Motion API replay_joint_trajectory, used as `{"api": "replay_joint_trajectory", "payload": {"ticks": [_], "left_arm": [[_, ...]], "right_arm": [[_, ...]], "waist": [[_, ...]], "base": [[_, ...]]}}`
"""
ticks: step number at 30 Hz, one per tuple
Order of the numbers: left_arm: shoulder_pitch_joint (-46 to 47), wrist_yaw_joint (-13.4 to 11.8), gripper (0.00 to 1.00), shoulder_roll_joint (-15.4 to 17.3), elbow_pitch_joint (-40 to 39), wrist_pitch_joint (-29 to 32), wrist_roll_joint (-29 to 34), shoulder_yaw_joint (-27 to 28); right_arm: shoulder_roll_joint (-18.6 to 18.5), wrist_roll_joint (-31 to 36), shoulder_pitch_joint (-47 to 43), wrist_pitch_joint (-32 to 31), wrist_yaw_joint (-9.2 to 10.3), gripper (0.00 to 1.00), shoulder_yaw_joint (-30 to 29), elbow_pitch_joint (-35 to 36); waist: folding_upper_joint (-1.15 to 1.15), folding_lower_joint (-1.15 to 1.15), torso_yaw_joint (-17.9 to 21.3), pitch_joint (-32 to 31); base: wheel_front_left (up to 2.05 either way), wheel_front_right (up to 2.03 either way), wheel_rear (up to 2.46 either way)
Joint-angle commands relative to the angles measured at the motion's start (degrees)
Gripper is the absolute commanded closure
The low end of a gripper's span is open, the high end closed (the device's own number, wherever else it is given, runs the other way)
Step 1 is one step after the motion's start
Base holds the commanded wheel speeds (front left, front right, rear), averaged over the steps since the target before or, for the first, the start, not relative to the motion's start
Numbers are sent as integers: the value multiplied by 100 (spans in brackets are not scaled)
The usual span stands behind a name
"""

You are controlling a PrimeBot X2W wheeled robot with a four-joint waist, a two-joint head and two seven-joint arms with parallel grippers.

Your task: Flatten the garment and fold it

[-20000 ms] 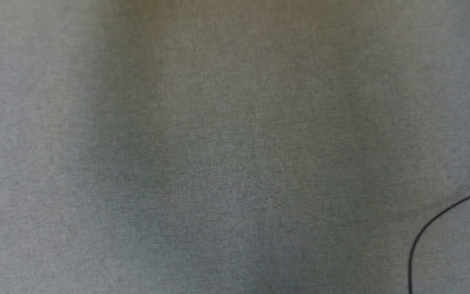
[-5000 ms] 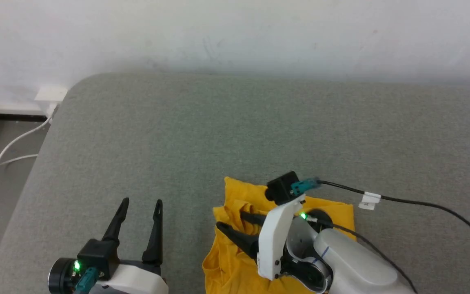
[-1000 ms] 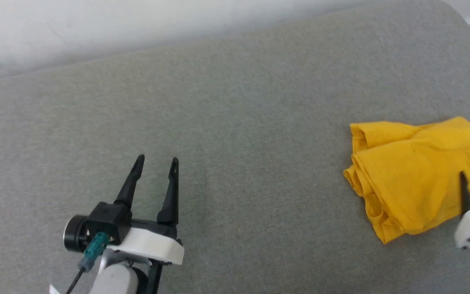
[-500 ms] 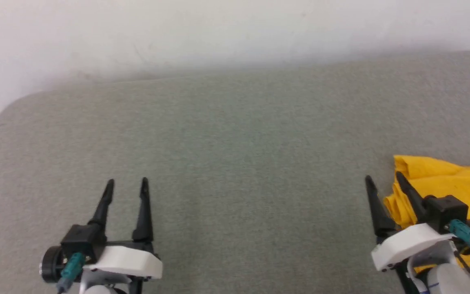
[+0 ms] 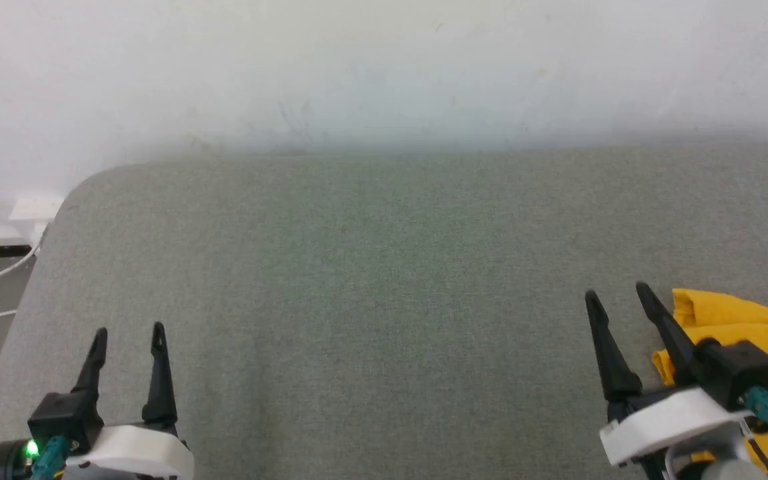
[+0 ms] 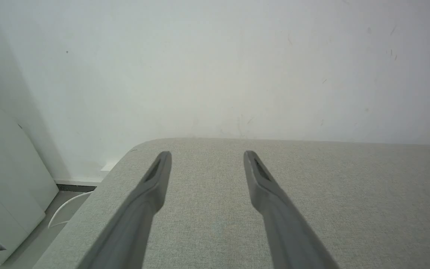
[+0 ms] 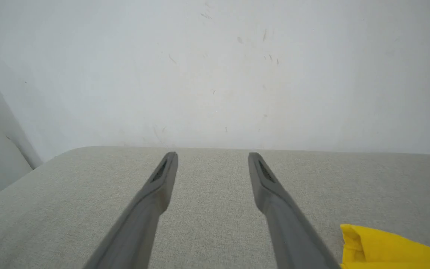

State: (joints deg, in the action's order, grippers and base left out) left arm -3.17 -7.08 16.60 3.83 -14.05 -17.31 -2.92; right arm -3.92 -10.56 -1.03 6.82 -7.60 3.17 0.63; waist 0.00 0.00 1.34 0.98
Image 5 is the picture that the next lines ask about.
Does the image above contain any teal plug left gripper cable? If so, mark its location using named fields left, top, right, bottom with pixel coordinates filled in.
left=29, top=436, right=69, bottom=480

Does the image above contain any white wall socket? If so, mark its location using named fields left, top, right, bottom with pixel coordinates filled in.
left=9, top=196, right=65, bottom=221

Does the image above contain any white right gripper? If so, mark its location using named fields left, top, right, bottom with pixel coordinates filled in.
left=583, top=281, right=753, bottom=467

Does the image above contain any grey fabric sofa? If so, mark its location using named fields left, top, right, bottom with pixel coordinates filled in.
left=0, top=140, right=768, bottom=480

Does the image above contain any yellow cartoon face shirt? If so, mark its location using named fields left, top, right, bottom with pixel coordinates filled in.
left=651, top=288, right=768, bottom=475

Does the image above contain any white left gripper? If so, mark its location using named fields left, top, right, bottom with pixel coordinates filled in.
left=64, top=321, right=195, bottom=480

